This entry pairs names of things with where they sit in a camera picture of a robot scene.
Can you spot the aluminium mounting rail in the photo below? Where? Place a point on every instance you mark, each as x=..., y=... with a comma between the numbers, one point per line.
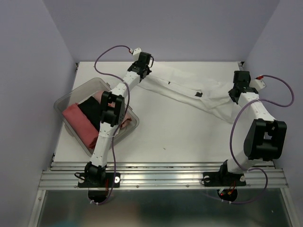
x=157, y=176

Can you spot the rolled black t-shirt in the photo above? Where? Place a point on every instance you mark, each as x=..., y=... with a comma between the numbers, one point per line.
x=91, y=109

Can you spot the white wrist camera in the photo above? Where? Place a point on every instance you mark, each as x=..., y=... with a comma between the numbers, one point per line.
x=258, y=84
x=136, y=52

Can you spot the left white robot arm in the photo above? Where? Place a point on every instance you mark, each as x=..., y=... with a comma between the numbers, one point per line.
x=112, y=113

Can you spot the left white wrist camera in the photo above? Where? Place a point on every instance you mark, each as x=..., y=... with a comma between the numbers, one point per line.
x=136, y=52

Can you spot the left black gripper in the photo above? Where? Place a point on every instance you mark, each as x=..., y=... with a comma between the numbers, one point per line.
x=147, y=71

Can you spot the white printed t-shirt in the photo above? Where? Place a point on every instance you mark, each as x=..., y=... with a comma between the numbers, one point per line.
x=199, y=90

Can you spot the rolled pink printed t-shirt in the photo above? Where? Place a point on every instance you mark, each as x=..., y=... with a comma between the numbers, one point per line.
x=127, y=118

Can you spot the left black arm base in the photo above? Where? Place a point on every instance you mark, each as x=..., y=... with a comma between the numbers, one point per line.
x=97, y=177

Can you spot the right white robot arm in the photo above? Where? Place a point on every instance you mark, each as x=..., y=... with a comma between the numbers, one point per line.
x=266, y=135

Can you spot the clear plastic storage bin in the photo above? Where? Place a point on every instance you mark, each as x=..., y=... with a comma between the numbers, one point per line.
x=81, y=94

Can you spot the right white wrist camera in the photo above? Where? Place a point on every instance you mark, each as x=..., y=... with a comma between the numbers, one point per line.
x=258, y=84

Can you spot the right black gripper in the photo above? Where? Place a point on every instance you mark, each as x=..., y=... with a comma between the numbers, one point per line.
x=229, y=94

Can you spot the rolled red t-shirt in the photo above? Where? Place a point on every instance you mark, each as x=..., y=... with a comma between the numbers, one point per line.
x=85, y=130

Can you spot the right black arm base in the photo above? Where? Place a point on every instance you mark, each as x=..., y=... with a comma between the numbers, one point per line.
x=220, y=177

